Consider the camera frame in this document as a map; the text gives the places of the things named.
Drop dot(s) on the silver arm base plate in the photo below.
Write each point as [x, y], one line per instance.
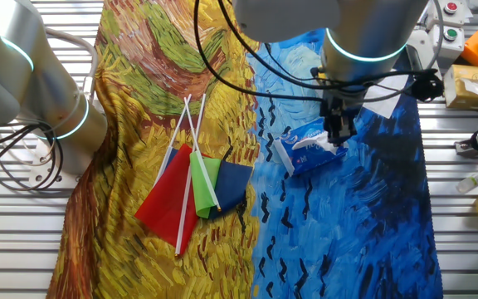
[69, 178]

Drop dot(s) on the white box red button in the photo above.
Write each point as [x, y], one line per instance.
[450, 12]

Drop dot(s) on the navy blue flag white stick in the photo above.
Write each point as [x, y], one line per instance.
[230, 187]

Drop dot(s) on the green flag white stick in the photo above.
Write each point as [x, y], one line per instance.
[201, 182]

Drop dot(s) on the painted blue yellow tablecloth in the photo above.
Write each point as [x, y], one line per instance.
[347, 228]

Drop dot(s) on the white paper napkin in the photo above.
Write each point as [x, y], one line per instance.
[384, 104]
[309, 143]

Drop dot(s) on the red flag white stick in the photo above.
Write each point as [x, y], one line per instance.
[164, 207]

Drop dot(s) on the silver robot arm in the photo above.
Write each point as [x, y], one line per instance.
[367, 25]

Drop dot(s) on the white box green button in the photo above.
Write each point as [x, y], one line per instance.
[448, 45]

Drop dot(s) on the blue tissue pack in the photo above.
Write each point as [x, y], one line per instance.
[309, 162]

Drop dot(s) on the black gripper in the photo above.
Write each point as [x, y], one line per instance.
[342, 106]

